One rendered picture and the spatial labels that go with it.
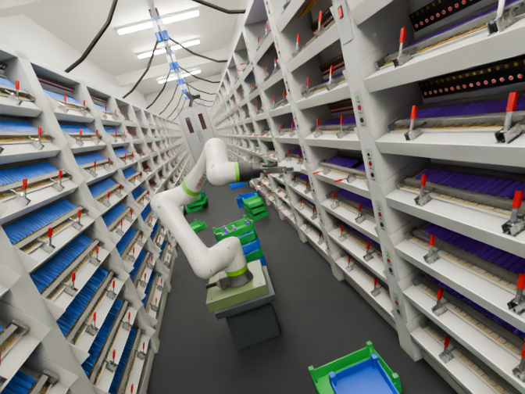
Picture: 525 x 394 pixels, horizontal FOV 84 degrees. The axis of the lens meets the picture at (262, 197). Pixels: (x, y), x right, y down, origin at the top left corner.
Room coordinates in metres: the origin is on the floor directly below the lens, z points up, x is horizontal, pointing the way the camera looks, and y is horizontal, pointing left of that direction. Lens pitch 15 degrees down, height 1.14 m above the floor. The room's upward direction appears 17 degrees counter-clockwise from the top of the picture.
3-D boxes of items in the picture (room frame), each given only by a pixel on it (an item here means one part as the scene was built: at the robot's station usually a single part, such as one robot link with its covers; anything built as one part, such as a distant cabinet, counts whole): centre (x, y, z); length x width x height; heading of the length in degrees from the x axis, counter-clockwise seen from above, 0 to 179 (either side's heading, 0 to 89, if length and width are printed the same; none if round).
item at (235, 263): (1.45, 0.26, 0.48); 0.16 x 0.13 x 0.19; 132
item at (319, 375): (0.93, -0.14, 0.04); 0.30 x 0.20 x 0.08; 98
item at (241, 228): (2.22, 0.30, 0.36); 0.30 x 0.20 x 0.08; 106
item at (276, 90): (2.41, -0.32, 0.91); 0.20 x 0.09 x 1.81; 98
